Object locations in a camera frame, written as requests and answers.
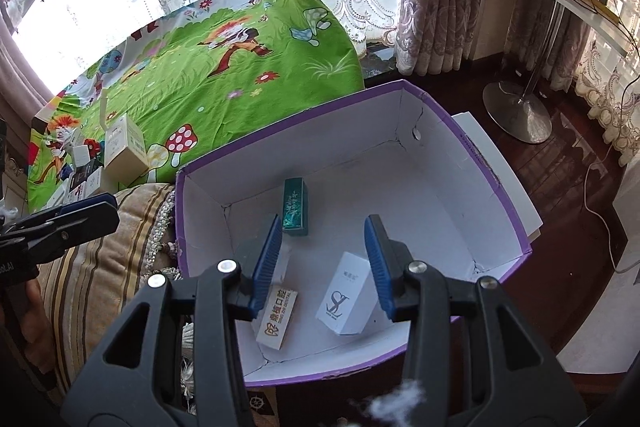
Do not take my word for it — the tall cream box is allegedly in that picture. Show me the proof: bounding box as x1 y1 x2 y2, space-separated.
99 88 149 182

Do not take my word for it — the white box black logo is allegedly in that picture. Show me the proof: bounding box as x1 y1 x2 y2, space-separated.
316 251 381 336

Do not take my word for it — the person's left hand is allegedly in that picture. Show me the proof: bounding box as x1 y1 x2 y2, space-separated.
10 278 53 358

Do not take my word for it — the white box orange print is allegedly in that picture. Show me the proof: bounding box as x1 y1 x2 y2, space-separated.
255 247 302 351

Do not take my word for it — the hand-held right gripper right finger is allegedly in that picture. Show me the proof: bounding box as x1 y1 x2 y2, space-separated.
364 214 588 427

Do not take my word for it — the striped brown fringed cushion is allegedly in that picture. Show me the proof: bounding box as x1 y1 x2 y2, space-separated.
37 182 201 413

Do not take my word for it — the beige lace curtain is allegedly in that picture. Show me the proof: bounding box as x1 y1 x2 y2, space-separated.
574 0 640 168

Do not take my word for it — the purple cardboard box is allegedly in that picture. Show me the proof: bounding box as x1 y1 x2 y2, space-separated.
174 79 544 389

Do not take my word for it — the white cable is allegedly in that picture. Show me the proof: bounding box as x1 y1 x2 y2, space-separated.
582 72 640 275

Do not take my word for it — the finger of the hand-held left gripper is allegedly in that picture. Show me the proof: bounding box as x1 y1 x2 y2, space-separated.
0 202 121 264
0 193 119 233

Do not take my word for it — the teal green box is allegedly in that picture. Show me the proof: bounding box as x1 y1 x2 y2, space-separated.
281 177 311 238

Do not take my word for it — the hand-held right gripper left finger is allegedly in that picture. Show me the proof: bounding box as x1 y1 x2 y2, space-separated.
60 213 284 427

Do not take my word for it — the white cotton fluff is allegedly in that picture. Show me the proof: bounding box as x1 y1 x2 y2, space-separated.
350 379 437 419

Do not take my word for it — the black box white print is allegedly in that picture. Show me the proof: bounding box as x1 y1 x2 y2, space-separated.
69 159 103 198

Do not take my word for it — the white cabinet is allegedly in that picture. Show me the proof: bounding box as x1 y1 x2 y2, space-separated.
556 164 640 376

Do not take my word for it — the green cartoon printed blanket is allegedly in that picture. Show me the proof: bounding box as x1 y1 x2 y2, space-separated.
27 0 363 214

